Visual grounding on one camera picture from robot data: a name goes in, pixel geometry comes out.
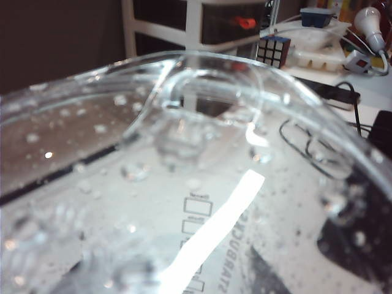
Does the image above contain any black flat device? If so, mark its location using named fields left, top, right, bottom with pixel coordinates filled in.
left=296, top=76, right=360, bottom=107

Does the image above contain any black computer mouse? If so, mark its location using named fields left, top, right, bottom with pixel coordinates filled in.
left=367, top=110, right=392, bottom=160

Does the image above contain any black Rubik's cube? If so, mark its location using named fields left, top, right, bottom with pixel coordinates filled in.
left=256, top=35, right=292, bottom=69

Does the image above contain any yellow printed box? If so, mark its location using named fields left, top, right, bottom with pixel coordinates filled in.
left=315, top=0, right=359, bottom=24

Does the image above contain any white cable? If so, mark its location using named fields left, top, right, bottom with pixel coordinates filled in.
left=366, top=48, right=390, bottom=76

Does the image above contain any clear plastic lidded cup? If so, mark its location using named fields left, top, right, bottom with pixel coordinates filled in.
left=0, top=50, right=392, bottom=294

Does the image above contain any thin black cable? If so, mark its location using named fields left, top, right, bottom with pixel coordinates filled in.
left=278, top=81, right=373, bottom=178

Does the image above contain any white drawer organizer frame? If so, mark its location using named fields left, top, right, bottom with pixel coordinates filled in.
left=121, top=0, right=276, bottom=59

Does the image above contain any white light bulb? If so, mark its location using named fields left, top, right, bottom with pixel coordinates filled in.
left=354, top=6, right=387, bottom=52

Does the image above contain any white ice cube tray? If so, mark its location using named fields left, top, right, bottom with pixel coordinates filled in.
left=290, top=48, right=347, bottom=74

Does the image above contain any white switch with red button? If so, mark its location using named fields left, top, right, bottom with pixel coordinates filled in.
left=344, top=50, right=373, bottom=74

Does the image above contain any blue plastic box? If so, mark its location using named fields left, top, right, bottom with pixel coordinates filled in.
left=300, top=7, right=335, bottom=28

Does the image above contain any brown fabric desk divider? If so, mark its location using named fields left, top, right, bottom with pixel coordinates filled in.
left=0, top=0, right=129, bottom=96

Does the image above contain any dark drawer with red handle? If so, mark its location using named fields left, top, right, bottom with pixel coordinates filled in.
left=133, top=0, right=267, bottom=46

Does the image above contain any translucent plastic container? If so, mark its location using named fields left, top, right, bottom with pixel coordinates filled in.
left=277, top=21, right=353, bottom=55

